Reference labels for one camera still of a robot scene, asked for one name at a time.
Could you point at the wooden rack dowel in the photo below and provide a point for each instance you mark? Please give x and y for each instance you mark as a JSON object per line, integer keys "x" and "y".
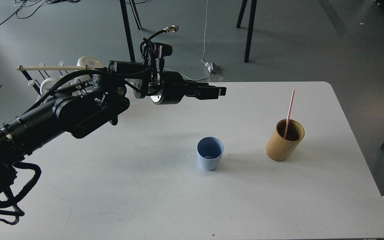
{"x": 54, "y": 68}

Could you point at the white mug upper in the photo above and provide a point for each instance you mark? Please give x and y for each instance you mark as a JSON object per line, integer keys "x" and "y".
{"x": 90, "y": 62}

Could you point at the black wire mug rack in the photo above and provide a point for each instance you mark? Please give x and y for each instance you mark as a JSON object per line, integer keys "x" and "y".
{"x": 31, "y": 82}

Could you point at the white mug lower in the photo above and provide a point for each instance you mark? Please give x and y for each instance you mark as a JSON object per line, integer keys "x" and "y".
{"x": 49, "y": 83}

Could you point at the black table leg left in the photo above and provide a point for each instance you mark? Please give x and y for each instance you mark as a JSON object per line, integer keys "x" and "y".
{"x": 125, "y": 20}

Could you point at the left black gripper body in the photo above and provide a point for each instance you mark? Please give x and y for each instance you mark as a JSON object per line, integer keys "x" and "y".
{"x": 172, "y": 91}

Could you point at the white mug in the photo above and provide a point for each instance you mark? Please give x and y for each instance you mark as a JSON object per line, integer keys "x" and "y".
{"x": 90, "y": 62}
{"x": 49, "y": 83}

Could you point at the bamboo cylinder holder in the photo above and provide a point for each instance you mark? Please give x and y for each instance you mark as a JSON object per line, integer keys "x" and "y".
{"x": 284, "y": 140}

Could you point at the blue plastic cup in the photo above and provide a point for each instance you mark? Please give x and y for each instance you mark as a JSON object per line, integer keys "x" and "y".
{"x": 209, "y": 152}

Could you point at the black table leg right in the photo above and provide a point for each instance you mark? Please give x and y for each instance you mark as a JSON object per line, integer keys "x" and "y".
{"x": 250, "y": 28}

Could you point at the black table leg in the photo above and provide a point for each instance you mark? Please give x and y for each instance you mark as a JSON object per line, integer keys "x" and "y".
{"x": 125, "y": 20}
{"x": 250, "y": 28}

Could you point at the white power plug adapter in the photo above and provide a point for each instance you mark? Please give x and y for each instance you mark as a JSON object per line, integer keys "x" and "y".
{"x": 213, "y": 69}

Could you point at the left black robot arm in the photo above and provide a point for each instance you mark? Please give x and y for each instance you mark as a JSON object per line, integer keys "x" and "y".
{"x": 81, "y": 102}

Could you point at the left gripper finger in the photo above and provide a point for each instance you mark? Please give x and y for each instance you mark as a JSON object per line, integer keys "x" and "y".
{"x": 202, "y": 95}
{"x": 202, "y": 87}

